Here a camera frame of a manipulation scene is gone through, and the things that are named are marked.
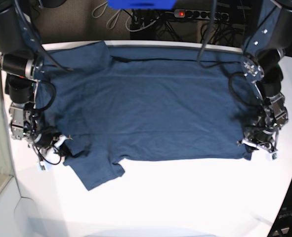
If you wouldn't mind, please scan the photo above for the blue plastic bin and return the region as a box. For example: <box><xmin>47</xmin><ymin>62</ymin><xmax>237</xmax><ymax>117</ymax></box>
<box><xmin>107</xmin><ymin>0</ymin><xmax>177</xmax><ymax>9</ymax></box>

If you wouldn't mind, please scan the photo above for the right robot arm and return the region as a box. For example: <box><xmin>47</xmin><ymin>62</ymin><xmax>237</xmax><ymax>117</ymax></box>
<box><xmin>0</xmin><ymin>0</ymin><xmax>69</xmax><ymax>170</ymax></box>

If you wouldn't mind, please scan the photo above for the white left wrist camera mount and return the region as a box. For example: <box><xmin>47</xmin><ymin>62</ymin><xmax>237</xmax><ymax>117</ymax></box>
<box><xmin>237</xmin><ymin>129</ymin><xmax>279</xmax><ymax>160</ymax></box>

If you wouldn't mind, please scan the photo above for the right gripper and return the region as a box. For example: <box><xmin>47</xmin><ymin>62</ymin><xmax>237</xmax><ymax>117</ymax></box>
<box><xmin>32</xmin><ymin>131</ymin><xmax>72</xmax><ymax>163</ymax></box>

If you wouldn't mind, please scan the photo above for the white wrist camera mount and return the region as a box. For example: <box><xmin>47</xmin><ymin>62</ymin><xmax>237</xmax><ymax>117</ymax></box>
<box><xmin>237</xmin><ymin>129</ymin><xmax>279</xmax><ymax>160</ymax></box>
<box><xmin>28</xmin><ymin>133</ymin><xmax>73</xmax><ymax>171</ymax></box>

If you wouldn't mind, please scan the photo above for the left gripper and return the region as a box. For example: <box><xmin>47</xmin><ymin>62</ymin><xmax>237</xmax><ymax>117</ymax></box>
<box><xmin>243</xmin><ymin>126</ymin><xmax>277</xmax><ymax>151</ymax></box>

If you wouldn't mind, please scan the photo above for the white looped cable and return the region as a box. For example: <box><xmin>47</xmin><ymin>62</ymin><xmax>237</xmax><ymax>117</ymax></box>
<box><xmin>91</xmin><ymin>0</ymin><xmax>123</xmax><ymax>29</ymax></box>

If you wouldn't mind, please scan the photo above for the dark blue t-shirt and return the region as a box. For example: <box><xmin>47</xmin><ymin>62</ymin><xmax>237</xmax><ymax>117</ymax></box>
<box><xmin>43</xmin><ymin>42</ymin><xmax>257</xmax><ymax>190</ymax></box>

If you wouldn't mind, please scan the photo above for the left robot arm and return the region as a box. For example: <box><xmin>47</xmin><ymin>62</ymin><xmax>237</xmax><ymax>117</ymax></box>
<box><xmin>228</xmin><ymin>0</ymin><xmax>292</xmax><ymax>155</ymax></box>

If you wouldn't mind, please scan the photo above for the black power strip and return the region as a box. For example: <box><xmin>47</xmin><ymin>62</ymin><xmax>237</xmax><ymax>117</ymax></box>
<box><xmin>173</xmin><ymin>9</ymin><xmax>229</xmax><ymax>22</ymax></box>

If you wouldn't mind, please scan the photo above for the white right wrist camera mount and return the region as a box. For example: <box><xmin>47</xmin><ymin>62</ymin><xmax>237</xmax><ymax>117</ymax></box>
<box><xmin>28</xmin><ymin>133</ymin><xmax>73</xmax><ymax>171</ymax></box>

